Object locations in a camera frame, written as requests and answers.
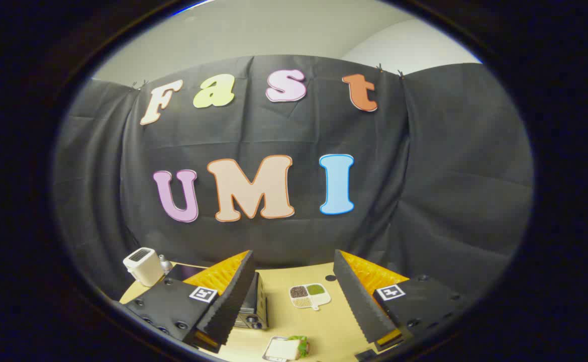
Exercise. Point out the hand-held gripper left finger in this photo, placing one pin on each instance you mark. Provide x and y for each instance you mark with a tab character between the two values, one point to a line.
231	301

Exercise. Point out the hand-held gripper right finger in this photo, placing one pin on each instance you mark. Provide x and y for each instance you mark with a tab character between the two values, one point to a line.
357	301

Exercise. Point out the black toaster oven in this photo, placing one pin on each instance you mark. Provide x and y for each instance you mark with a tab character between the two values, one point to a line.
254	309

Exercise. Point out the lettuce sandwich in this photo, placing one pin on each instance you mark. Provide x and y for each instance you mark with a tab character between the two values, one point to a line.
294	348

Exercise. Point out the white divided dish of grains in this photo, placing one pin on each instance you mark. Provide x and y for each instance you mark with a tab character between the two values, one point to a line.
309	296

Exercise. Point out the white plastic tray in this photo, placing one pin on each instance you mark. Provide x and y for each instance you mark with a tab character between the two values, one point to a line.
269	352

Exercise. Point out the small silver container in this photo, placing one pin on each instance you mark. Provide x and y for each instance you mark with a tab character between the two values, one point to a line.
165	265

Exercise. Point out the white small appliance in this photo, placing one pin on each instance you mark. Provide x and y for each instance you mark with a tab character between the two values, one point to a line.
143	266

